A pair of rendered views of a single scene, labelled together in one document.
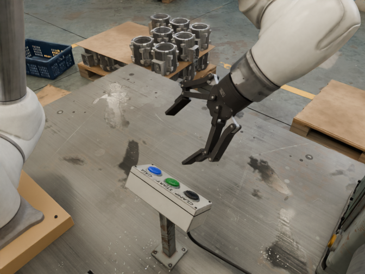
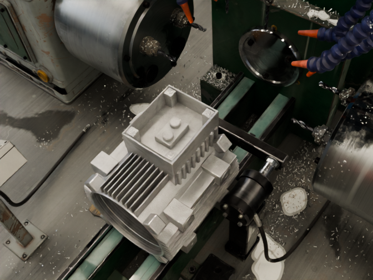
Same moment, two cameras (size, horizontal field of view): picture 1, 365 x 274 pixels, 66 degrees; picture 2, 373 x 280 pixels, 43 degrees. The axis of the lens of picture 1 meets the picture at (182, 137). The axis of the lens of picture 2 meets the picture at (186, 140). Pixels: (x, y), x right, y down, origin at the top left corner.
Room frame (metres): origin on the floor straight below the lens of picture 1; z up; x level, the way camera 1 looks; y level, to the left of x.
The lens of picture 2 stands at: (-0.04, 0.45, 1.74)
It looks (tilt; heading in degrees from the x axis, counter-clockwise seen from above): 55 degrees down; 273
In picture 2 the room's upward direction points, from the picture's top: 6 degrees counter-clockwise
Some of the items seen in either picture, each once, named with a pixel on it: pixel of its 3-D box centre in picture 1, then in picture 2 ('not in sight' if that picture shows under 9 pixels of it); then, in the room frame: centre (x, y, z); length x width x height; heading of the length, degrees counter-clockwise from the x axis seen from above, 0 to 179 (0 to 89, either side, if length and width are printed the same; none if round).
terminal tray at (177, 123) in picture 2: not in sight; (172, 135); (0.00, 0.01, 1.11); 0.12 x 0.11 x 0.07; 51
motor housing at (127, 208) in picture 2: not in sight; (162, 181); (0.03, 0.04, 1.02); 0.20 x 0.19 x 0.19; 51
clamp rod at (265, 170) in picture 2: not in sight; (262, 175); (-0.14, 0.04, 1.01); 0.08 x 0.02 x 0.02; 51
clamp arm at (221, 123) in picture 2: not in sight; (225, 130); (-0.09, -0.06, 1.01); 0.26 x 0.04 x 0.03; 141
